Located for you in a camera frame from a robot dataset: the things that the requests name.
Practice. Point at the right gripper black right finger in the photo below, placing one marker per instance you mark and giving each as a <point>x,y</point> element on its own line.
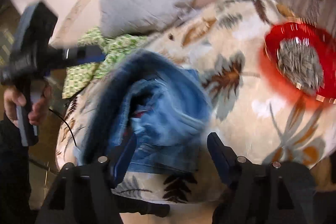
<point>268,193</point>

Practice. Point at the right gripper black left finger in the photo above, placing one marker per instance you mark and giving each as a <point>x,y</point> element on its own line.
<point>82,194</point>

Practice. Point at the blue denim jeans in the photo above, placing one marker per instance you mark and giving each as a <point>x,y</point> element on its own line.
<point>162,104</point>

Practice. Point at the person's left hand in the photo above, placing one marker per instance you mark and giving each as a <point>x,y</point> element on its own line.
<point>13,98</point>

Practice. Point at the green patterned cloth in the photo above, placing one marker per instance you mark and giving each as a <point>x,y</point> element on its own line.
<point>79,76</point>

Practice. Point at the grey quilted pillow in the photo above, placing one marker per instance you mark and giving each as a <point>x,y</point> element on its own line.
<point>120,17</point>

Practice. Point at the red glass bowl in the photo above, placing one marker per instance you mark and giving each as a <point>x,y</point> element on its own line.
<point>298,59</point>

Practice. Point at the leaf-patterned cream blanket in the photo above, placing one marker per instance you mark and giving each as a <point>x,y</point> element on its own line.
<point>222,43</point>

